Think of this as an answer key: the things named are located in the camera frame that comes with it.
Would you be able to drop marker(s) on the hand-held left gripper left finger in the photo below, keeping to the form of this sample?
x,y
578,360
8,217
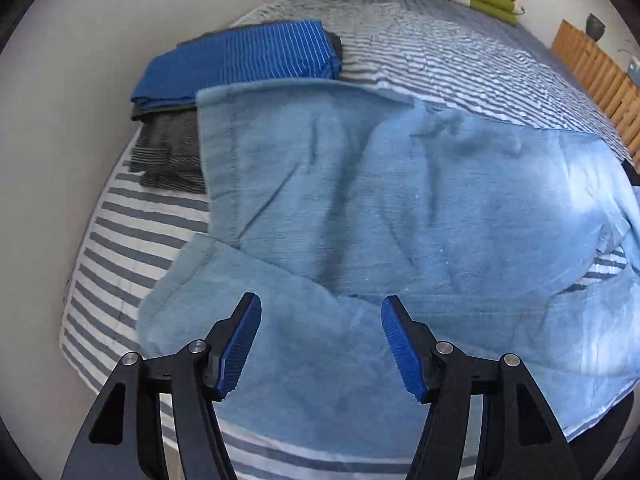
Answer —
x,y
242,345

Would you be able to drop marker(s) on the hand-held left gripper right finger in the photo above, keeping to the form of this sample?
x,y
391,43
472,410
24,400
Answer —
x,y
400,350

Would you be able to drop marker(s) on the light blue denim shirt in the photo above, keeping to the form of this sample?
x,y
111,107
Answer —
x,y
400,200

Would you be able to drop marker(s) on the blue white striped bed quilt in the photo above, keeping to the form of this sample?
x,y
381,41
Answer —
x,y
125,240

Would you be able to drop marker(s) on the folded grey houndstooth garment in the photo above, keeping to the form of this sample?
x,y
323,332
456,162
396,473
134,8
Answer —
x,y
165,150

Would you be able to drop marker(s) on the person's black clothing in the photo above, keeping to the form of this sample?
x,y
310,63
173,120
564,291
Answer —
x,y
600,440

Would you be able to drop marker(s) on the folded blue striped shirt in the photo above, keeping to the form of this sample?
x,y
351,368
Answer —
x,y
240,55

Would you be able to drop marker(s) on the wooden slatted bed railing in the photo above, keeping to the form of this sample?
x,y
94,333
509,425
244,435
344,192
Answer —
x,y
600,80

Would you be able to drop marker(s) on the potted plant white pot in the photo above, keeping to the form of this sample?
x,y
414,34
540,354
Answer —
x,y
634,67

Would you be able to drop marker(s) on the dark ceramic vase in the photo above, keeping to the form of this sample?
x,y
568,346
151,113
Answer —
x,y
595,26

